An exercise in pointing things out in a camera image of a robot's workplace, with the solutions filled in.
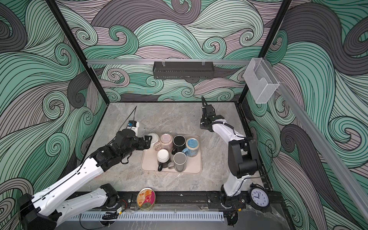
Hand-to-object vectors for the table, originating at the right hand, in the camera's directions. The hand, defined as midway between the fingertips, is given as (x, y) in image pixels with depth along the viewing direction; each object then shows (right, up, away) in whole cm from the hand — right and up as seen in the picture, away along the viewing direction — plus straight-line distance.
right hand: (205, 124), depth 94 cm
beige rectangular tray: (-36, -23, -7) cm, 43 cm away
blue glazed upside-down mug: (-10, -14, -12) cm, 21 cm away
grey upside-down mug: (-17, -20, -18) cm, 32 cm away
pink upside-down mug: (-25, -10, -10) cm, 29 cm away
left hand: (-36, -5, -18) cm, 40 cm away
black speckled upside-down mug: (-17, -11, -8) cm, 22 cm away
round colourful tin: (-34, -36, -22) cm, 55 cm away
